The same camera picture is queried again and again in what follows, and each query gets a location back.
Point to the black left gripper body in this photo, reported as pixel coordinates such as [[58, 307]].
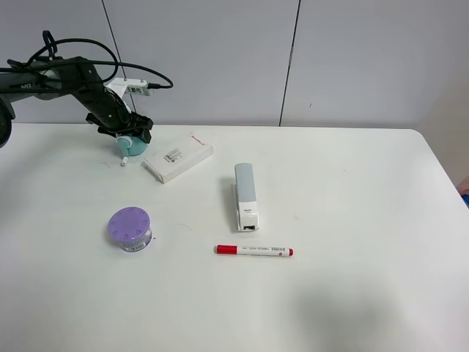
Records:
[[102, 103]]

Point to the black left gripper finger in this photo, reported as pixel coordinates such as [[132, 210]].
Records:
[[123, 128], [142, 134]]

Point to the teal pencil sharpener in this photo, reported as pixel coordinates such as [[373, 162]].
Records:
[[130, 146]]

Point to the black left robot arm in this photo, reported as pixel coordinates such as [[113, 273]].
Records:
[[77, 77]]

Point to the white grey stapler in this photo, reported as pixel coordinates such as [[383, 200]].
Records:
[[247, 210]]

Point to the white cardboard box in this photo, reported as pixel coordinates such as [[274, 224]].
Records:
[[177, 158]]

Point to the purple lidded round jar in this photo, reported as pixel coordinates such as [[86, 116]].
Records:
[[130, 229]]

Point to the red white marker pen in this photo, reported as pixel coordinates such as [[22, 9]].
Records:
[[254, 251]]

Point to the blue object at table edge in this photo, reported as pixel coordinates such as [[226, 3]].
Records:
[[463, 189]]

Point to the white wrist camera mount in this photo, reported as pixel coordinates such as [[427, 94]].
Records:
[[126, 86]]

